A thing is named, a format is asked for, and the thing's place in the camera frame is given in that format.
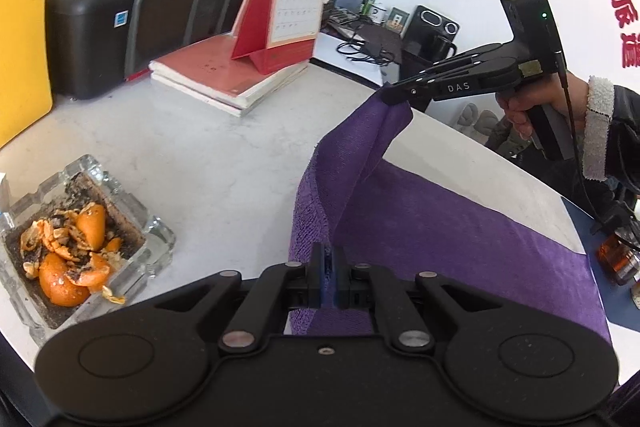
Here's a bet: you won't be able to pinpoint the purple towel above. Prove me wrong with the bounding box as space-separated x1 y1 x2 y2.
288 94 610 338

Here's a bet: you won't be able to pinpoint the blue table mat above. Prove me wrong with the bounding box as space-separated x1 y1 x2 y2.
561 196 639 332

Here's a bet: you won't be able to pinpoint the black water dispenser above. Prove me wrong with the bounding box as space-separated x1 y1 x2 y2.
398 4 460 80

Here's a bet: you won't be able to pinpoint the dark wooden desk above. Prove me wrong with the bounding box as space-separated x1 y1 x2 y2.
309 3 407 88

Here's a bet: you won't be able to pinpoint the glass ashtray with peels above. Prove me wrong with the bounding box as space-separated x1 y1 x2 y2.
1 155 176 346

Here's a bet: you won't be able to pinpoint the glass teapot with tea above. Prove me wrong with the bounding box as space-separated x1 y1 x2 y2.
597 202 639 286

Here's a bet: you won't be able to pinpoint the black desk cables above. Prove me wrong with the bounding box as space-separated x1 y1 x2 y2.
335 18 396 67

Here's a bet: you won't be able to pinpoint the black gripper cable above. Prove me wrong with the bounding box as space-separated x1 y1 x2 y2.
552 50 640 253

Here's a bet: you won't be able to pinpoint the operator fleece-cuffed forearm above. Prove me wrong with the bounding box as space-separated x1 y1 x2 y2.
582 76 639 195

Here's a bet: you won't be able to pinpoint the operator right hand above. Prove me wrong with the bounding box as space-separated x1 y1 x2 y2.
496 72 589 140

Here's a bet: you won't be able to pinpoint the red notebook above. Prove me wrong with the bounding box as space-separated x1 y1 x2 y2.
149 35 308 117

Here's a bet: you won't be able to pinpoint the yellow box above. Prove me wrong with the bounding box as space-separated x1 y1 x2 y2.
0 0 53 144

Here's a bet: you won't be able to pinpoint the black printer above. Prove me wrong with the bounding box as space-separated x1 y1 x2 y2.
44 0 243 100

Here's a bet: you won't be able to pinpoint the red desk calendar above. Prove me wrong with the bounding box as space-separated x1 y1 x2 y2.
231 0 323 75

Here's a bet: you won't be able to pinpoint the grey slippers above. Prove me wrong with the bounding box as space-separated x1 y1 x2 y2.
452 103 499 143

